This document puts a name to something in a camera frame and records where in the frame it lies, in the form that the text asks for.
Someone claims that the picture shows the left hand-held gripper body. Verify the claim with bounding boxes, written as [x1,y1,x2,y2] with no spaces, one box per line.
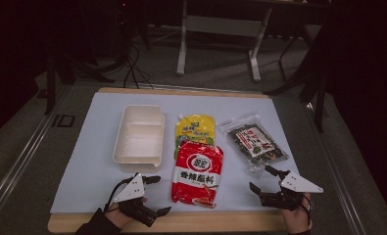
[112,172,160,228]

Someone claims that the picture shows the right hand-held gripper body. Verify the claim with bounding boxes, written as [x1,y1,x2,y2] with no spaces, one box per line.
[259,169,324,212]

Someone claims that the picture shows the clear seaweed packet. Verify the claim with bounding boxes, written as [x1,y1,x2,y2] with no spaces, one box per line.
[218,113,290,173]

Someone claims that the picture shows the white plastic container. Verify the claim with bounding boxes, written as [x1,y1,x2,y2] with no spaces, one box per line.
[112,104,167,173]

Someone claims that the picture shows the red seasoning packet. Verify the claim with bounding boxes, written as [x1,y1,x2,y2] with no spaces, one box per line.
[170,140,225,210]

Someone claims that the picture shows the yellow spout pouch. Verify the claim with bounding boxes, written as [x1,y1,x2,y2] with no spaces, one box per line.
[173,113,217,160]

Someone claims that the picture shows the person's left hand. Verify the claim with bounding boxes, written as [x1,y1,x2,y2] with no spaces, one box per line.
[106,197,149,230]

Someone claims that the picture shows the person's right hand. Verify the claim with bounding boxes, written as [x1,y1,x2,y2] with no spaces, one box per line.
[280,192,314,235]

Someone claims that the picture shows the pale blue table mat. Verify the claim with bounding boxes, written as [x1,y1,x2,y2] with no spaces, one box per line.
[49,92,302,214]

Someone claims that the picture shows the black metal stand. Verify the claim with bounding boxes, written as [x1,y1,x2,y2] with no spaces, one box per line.
[43,48,116,116]

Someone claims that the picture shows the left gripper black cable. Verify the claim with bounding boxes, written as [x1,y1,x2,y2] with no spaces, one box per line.
[103,177,134,213]

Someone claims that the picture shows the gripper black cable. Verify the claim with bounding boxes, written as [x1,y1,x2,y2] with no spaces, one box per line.
[103,177,134,213]
[299,195,314,227]

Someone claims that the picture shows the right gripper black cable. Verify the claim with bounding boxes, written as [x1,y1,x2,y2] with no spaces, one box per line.
[299,195,314,227]

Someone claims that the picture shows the grey metal floor rail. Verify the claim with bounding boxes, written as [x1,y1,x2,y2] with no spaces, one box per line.
[0,83,72,227]
[306,103,367,235]

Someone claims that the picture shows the black chair frame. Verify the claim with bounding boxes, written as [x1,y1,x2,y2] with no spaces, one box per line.
[264,19,333,133]

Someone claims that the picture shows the black floor cables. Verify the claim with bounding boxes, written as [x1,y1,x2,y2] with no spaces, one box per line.
[121,41,155,90]

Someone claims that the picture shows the white metal stand frame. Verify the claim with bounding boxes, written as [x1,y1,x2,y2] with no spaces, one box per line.
[175,0,274,83]

